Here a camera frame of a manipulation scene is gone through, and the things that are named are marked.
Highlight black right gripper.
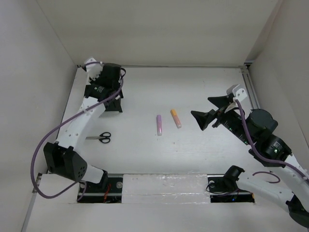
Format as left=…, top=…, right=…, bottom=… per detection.
left=190, top=95, right=253, bottom=145

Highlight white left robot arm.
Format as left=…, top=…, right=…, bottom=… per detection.
left=43, top=63, right=122, bottom=192

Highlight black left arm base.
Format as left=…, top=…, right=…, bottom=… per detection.
left=77, top=174, right=124, bottom=203

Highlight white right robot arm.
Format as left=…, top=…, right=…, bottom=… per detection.
left=191, top=94, right=309, bottom=228

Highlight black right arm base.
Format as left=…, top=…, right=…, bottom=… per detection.
left=206, top=165, right=255, bottom=203

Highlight black mesh organizer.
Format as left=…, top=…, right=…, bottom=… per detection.
left=84, top=84, right=124, bottom=113

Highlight orange highlighter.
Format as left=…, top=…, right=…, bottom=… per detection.
left=170, top=109, right=182, bottom=129

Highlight purple highlighter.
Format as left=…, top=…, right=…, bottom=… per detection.
left=156, top=115, right=163, bottom=136

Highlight black scissors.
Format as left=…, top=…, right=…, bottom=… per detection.
left=86, top=132, right=111, bottom=144

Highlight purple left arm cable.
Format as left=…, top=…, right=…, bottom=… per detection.
left=31, top=61, right=125, bottom=200

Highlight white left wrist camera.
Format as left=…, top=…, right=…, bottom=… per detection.
left=83, top=57, right=103, bottom=81

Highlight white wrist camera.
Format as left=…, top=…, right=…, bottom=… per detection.
left=83, top=57, right=103, bottom=81
left=226, top=84, right=248, bottom=102

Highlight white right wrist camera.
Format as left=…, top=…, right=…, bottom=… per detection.
left=226, top=84, right=248, bottom=102

